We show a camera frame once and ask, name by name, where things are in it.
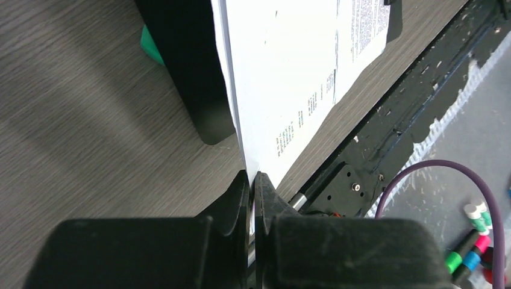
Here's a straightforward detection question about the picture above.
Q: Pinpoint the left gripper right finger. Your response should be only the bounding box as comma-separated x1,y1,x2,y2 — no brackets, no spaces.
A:
254,172,451,288

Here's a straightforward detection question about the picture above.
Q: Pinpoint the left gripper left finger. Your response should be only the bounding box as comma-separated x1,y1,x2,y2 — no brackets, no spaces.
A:
24,171,250,288

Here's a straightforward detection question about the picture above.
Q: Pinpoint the coloured marker bundle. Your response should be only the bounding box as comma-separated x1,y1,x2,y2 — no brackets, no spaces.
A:
445,199,495,288

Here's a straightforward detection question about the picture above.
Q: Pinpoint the green file organizer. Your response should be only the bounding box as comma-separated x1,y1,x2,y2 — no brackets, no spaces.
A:
140,25,165,66

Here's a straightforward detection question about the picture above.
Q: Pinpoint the black clipboard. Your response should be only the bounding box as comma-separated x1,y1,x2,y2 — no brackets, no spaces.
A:
136,0,235,145

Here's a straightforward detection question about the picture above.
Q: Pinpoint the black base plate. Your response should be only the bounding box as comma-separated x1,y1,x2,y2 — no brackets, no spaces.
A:
290,1,510,217

